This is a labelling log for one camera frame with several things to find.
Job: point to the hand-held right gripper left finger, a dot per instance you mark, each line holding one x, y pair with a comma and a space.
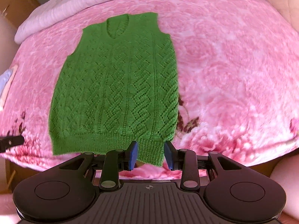
133, 154

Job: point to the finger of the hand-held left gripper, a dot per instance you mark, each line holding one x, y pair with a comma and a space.
10, 142

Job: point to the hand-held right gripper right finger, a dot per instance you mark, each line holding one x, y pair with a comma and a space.
168, 155

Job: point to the green knitted vest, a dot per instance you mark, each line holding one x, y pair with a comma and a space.
112, 86

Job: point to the pale blue cloth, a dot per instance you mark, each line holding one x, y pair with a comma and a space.
5, 86

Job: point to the pink floral blanket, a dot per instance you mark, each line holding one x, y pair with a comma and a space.
233, 74

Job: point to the brown wooden cabinet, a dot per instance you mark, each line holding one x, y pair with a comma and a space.
16, 0

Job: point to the purple striped quilt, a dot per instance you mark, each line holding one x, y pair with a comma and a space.
70, 4

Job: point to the white quilted headboard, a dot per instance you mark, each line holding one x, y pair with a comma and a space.
285, 7

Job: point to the wooden bed frame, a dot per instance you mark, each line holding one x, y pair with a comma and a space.
10, 172

